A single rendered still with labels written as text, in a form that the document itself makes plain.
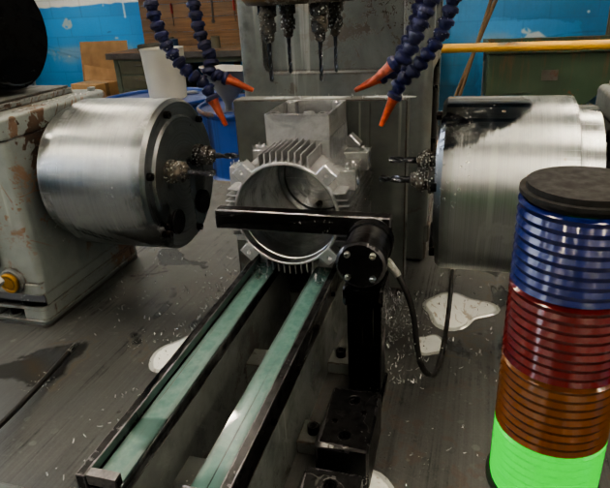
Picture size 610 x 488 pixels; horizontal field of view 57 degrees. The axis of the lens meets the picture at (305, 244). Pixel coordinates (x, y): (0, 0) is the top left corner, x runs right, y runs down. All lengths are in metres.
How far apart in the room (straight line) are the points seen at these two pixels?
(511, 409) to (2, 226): 0.87
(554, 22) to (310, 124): 5.20
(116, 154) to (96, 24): 6.47
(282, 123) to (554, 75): 4.17
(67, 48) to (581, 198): 7.46
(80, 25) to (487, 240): 6.93
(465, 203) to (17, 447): 0.64
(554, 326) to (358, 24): 0.84
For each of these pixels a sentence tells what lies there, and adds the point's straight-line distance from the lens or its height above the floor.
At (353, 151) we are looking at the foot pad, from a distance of 0.90.
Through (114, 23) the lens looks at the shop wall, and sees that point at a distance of 7.20.
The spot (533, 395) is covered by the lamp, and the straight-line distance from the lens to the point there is 0.32.
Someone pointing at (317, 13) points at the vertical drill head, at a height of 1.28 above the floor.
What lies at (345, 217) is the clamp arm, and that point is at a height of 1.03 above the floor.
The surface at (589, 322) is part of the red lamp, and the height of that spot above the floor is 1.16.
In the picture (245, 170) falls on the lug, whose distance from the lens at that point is 0.81.
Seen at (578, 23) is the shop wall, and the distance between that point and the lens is 5.99.
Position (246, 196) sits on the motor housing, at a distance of 0.86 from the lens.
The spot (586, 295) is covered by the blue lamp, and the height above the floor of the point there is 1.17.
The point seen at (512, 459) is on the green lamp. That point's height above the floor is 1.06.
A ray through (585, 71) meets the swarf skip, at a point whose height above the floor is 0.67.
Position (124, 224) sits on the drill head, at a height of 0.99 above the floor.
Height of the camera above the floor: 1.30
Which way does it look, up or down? 24 degrees down
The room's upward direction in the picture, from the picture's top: 3 degrees counter-clockwise
